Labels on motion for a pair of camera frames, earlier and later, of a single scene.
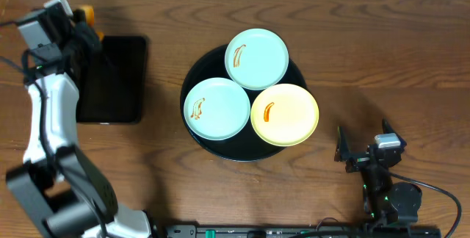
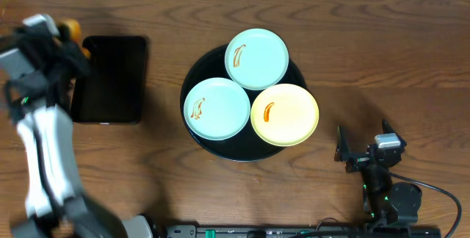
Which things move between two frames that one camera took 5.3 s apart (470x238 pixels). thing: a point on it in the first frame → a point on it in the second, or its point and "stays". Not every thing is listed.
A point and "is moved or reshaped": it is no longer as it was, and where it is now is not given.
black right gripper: (366, 159) stays
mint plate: (256, 59) stays
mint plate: (217, 109) stays
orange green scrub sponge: (89, 17) is moved or reshaped
